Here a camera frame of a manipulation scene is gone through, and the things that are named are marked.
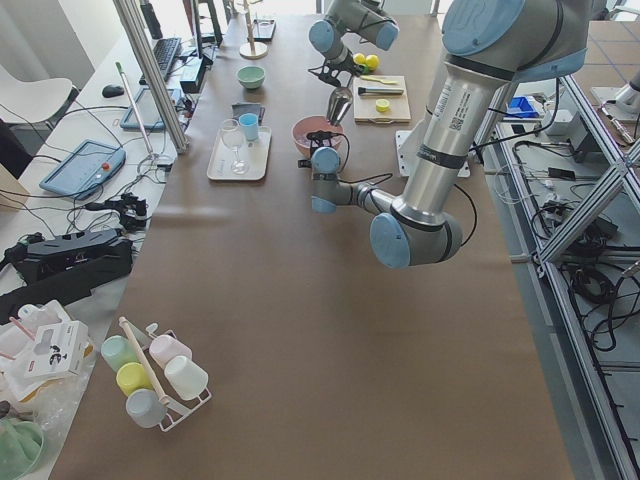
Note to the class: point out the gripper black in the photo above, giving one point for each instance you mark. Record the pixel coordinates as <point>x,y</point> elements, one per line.
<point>317,145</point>
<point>339,71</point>

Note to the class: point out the metal ice scoop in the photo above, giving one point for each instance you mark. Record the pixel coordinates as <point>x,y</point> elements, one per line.
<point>340,101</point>

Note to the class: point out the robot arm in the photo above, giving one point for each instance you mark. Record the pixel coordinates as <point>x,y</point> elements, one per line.
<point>367,19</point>
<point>487,45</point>

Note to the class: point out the pink bowl of ice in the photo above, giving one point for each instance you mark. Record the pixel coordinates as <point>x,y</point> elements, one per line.
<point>308,125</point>

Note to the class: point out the blue plastic cup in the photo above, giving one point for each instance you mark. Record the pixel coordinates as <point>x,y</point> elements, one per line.
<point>249,124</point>

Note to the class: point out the white cup on rack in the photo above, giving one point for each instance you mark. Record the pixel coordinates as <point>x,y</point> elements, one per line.
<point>186,377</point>

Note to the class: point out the green cup on rack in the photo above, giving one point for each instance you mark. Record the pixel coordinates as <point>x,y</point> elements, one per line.
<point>117,351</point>

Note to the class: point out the yellow cup on rack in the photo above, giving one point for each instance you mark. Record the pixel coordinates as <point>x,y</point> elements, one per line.
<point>131,377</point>

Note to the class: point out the grey cup on rack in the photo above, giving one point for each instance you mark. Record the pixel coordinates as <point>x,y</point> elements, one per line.
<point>145,409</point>

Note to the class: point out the yellow lemon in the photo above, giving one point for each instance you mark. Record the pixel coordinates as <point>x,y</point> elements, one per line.
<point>372,62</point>
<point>359,58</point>

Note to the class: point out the steel muddler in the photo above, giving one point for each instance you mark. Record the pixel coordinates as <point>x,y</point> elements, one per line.
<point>371,91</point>

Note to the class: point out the yellow plastic knife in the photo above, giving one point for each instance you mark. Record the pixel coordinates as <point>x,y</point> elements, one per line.
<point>377,79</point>

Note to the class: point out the bamboo cutting board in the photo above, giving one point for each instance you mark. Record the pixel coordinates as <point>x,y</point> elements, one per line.
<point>364,106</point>

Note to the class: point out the half lemon slice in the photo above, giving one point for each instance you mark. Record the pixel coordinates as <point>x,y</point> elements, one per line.
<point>382,105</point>

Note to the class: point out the wooden glass holder stand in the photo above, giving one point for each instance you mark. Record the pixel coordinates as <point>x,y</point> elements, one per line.
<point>251,49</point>

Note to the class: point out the clear wine glass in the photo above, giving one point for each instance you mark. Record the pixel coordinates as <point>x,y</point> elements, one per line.
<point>233,139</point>

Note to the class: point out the cream serving tray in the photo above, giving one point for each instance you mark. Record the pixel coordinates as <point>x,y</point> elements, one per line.
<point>255,156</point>

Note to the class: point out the computer monitor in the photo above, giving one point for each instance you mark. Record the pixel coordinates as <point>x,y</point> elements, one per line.
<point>206,45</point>

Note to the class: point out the black keyboard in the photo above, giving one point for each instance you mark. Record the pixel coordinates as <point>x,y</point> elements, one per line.
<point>166,51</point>

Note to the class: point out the blue teach pendant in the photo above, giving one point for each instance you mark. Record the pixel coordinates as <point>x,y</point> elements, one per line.
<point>146,106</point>
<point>85,170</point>

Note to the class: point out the blue parts bin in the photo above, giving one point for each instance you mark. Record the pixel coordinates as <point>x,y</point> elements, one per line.
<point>521,107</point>

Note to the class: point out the black computer mouse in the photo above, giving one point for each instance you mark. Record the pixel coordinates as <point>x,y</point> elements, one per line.
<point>112,91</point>

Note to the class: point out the black bag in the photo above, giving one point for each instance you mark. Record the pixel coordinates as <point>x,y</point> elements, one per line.
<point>66,268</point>

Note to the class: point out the white chair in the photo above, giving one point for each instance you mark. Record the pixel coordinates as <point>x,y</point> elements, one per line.
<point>33,102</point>

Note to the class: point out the white product box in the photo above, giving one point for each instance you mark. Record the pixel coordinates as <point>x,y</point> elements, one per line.
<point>58,351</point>

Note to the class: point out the green bowl with cloth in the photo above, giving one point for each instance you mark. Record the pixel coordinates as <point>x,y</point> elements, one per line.
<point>22,443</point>

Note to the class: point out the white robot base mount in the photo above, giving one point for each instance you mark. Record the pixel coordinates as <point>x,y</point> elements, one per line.
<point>405,155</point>

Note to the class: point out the aluminium frame post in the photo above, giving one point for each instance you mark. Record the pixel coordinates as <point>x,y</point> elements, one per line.
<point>131,21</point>

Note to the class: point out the white wire cup rack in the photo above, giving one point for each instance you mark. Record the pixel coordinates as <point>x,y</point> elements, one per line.
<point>178,409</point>

